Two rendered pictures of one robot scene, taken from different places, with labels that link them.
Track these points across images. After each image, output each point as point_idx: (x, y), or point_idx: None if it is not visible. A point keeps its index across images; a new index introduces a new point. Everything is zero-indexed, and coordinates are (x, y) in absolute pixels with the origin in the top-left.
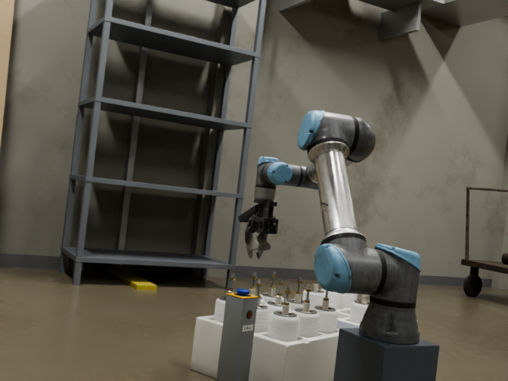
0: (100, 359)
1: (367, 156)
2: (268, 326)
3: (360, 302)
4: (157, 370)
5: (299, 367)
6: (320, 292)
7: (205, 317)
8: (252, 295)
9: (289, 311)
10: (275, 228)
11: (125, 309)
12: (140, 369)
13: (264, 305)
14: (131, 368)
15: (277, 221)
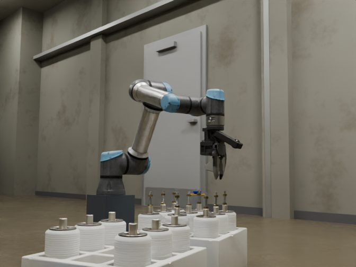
0: (309, 266)
1: (132, 98)
2: None
3: (116, 219)
4: (264, 266)
5: None
6: (166, 223)
7: (240, 228)
8: (191, 194)
9: (172, 209)
10: (201, 150)
11: None
12: (273, 265)
13: (194, 210)
14: (278, 265)
15: (200, 143)
